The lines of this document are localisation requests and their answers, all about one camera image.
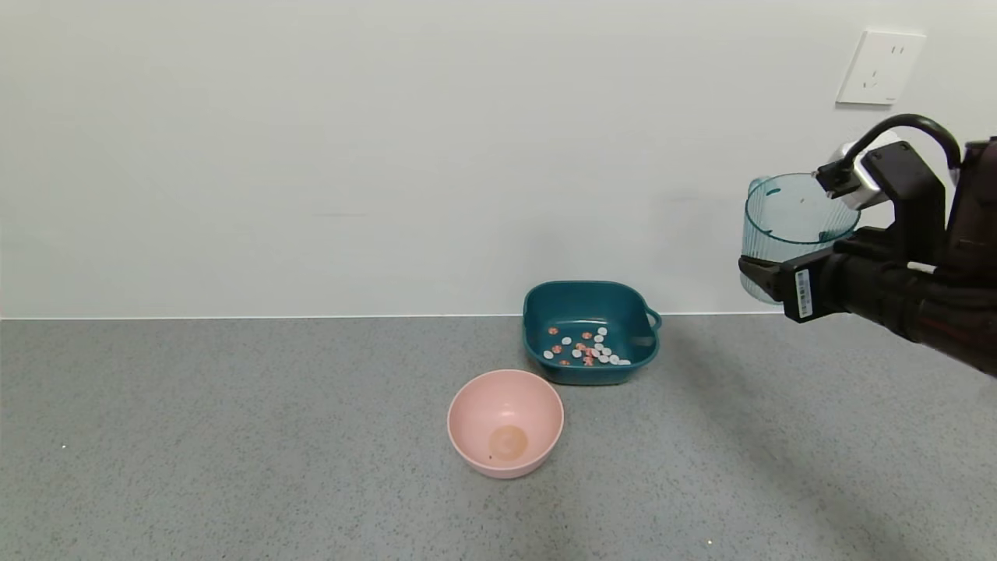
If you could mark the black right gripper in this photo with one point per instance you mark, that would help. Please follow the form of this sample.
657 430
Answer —
802 292

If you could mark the transparent teal ribbed cup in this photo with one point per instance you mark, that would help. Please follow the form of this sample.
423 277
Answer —
787 210

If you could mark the pink and white disc pile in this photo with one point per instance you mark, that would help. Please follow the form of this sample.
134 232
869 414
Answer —
590 349

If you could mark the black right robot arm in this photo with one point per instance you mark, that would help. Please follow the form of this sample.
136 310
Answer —
970 273

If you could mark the pink plastic bowl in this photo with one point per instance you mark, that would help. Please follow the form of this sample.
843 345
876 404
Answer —
505 425

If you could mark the teal square plastic basin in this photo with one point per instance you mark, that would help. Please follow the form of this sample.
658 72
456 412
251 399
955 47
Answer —
592 308

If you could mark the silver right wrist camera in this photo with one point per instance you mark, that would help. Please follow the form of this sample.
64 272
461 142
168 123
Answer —
857 175

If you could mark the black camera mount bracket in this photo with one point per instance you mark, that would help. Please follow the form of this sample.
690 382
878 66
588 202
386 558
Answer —
915 202

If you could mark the white wall socket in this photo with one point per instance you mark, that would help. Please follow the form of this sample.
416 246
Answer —
880 68

